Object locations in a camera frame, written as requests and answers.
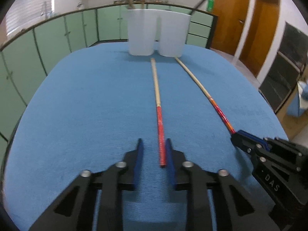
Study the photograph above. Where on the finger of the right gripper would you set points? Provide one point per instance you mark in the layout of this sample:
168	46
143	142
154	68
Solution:
245	141

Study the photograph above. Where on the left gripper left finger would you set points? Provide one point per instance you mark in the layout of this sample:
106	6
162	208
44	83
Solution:
93	201

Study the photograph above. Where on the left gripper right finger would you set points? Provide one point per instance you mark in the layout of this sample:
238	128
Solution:
215	201

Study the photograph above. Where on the black plastic spoon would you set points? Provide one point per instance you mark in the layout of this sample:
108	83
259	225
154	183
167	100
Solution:
196	7

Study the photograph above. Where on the green lower kitchen cabinets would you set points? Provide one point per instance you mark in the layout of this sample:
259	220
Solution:
28	58

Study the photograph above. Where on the black glass cabinet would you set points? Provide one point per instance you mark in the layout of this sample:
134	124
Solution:
288	65

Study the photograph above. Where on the blue table mat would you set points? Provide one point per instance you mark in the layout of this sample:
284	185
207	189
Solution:
97	102

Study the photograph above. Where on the wooden door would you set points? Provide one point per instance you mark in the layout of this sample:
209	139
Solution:
229	27
260	35

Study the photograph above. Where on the white double utensil holder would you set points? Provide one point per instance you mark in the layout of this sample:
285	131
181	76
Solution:
146	26

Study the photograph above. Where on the green bottle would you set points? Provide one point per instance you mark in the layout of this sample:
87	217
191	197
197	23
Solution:
210	6

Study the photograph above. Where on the chrome sink faucet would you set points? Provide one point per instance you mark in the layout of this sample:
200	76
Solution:
44	10

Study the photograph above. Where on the window blinds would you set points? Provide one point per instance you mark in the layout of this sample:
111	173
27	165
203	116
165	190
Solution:
23	12

